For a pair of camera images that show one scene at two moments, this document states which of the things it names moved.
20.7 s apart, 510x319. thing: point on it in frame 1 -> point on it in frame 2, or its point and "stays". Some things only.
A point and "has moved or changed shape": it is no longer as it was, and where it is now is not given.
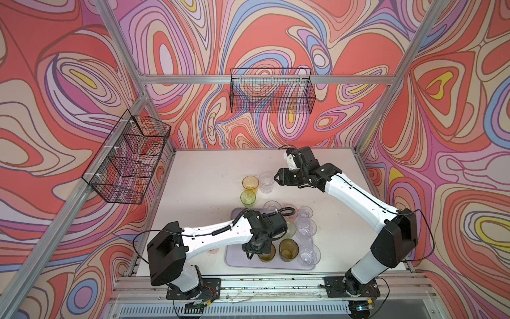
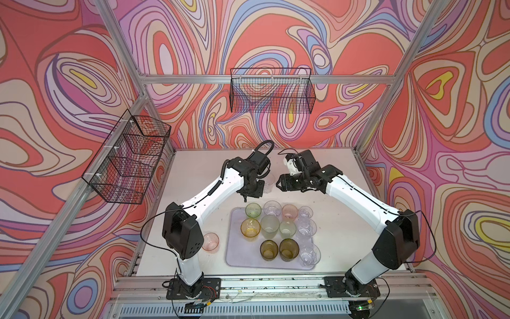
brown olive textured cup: [288, 250] stays
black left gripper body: [265, 248] -> [256, 191]
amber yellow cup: [250, 183] has moved or changed shape
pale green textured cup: [291, 229] stays
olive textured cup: [265, 257] stays
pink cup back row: [293, 216] stays
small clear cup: [305, 212] stays
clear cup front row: [270, 207] stays
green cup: [248, 197] has moved or changed shape
